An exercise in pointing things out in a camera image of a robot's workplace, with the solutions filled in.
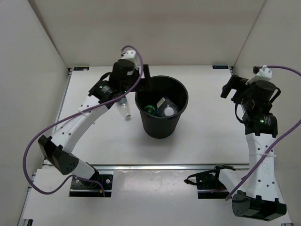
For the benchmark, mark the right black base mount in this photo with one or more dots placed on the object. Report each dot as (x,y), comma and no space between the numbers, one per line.
(208,184)

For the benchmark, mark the green plastic bottle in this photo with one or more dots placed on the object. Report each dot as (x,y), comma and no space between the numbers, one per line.
(149,109)

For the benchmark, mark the table corner label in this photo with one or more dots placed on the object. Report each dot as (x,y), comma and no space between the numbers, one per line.
(220,67)
(80,68)

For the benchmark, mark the white bottle orange label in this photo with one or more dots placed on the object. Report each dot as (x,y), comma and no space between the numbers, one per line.
(166,107)

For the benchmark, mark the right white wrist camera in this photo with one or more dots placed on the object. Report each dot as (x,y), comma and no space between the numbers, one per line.
(261,73)

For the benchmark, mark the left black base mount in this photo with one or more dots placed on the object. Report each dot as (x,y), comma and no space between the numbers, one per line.
(80,188)

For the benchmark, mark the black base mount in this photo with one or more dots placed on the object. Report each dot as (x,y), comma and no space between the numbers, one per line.
(208,184)
(80,188)

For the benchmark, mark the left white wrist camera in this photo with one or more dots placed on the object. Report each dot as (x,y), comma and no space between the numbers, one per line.
(132,56)

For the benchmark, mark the left table corner label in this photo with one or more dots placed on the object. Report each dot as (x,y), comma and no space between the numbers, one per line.
(80,68)

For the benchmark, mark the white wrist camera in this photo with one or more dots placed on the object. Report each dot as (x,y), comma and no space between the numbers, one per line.
(132,56)
(261,73)

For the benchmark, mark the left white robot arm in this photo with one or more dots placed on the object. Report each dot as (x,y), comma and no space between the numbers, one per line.
(58,147)

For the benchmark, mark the right table corner label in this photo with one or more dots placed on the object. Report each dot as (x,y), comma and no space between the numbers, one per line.
(220,67)

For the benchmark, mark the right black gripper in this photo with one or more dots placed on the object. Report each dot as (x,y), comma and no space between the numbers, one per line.
(238,84)

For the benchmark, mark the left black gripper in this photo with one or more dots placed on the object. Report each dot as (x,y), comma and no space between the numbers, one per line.
(146,82)

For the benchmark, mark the clear bottle green label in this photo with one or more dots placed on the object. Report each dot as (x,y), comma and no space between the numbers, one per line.
(123,108)

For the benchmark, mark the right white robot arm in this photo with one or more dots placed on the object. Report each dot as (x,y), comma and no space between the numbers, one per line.
(255,195)

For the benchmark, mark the black plastic waste bin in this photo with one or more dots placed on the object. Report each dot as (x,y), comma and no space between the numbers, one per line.
(162,86)

